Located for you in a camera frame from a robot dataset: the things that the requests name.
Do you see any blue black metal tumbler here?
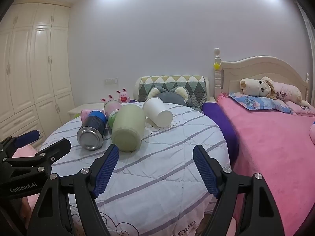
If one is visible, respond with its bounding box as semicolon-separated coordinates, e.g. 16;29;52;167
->
77;110;107;151

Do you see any triangle pattern headboard cushion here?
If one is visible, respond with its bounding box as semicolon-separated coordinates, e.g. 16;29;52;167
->
133;75;210;109

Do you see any cream wardrobe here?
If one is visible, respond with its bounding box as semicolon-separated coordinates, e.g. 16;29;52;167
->
1;3;74;145

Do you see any cream wooden bed headboard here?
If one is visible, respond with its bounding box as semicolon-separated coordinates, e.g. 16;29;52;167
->
214;48;309;100

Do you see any pink plastic cup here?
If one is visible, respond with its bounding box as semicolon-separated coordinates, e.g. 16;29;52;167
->
80;109;104;123

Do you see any grey bear plush pillow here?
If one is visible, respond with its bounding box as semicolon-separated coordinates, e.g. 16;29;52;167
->
147;86;192;107

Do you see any white nightstand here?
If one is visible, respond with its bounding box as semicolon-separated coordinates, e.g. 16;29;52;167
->
68;103;104;119

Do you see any pink green clear tumbler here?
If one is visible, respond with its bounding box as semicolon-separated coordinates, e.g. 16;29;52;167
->
104;100;122;128

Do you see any blue cartoon pillow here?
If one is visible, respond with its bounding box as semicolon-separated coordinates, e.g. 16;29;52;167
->
229;92;293;114

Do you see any wall socket panel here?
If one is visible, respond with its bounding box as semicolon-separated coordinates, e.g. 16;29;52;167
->
104;78;118;85

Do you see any dog plush toy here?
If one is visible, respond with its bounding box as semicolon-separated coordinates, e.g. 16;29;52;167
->
239;77;276;100

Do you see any pink bunny plush front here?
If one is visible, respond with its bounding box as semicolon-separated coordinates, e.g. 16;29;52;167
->
100;94;114;104

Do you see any pink bed blanket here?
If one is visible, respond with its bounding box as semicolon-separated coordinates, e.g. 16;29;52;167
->
217;95;314;235

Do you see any pink bunny plush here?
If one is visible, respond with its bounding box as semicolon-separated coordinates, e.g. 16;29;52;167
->
100;94;114;104
116;88;131;103

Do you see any pink body pillow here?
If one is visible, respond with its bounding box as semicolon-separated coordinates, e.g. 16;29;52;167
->
271;82;311;107

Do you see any purple blanket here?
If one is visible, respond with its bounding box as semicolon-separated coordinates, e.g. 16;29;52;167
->
201;102;239;167

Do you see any large green frosted cup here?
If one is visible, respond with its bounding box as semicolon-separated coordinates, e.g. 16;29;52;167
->
112;104;146;152

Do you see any yellow star decoration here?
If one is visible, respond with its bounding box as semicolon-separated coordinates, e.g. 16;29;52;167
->
214;62;221;71

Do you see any pink bunny plush back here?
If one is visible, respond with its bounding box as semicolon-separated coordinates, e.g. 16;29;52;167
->
116;88;131;103

